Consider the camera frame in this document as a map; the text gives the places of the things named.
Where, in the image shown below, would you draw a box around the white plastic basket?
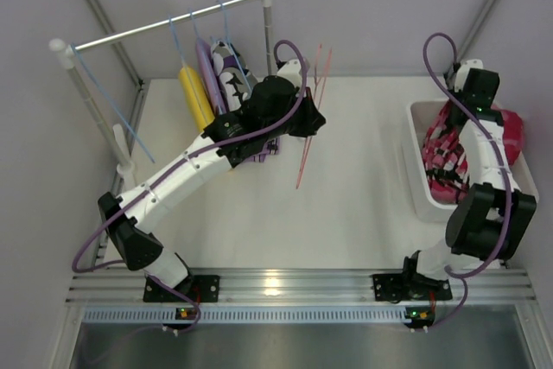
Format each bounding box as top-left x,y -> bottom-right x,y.
400,100 -> 540,223

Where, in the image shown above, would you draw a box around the yellow trousers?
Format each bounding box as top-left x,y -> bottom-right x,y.
177,65 -> 237,174

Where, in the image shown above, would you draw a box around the white silver clothes rack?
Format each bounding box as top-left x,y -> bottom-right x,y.
48,0 -> 274,185

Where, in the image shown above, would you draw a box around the pink camouflage trousers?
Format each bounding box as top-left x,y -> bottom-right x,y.
421,99 -> 526,206

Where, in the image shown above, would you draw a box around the grey slotted cable duct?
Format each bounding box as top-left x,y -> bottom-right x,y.
82,306 -> 416,324

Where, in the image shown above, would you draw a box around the blue hanger with lilac trousers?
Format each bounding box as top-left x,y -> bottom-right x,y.
189,10 -> 227,116

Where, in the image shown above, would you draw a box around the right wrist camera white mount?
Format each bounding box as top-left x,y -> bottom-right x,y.
445,59 -> 484,92

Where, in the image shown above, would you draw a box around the pink wire hanger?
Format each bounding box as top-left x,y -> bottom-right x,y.
296,43 -> 333,190

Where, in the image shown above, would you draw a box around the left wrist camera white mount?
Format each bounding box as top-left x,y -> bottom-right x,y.
276,59 -> 307,96

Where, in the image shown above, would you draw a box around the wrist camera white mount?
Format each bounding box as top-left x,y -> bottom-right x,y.
445,59 -> 484,92
276,59 -> 307,96

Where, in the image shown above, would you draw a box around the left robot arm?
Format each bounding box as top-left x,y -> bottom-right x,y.
98,76 -> 326,293

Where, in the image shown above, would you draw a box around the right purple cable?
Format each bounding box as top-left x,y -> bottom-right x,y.
423,32 -> 515,331

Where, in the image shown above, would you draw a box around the aluminium mounting rail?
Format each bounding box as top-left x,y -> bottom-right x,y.
65,267 -> 536,306

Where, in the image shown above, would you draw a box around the blue hanger with camo trousers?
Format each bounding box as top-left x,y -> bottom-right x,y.
217,0 -> 253,94

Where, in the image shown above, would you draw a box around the purple grey camouflage trousers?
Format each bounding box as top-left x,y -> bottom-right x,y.
211,40 -> 258,111

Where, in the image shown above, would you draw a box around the lilac purple trousers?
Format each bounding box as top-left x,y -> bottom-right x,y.
194,39 -> 283,165

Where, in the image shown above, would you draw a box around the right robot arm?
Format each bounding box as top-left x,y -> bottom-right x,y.
402,60 -> 537,300

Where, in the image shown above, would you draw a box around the blue hanger with yellow trousers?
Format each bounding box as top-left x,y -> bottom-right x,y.
168,16 -> 214,132

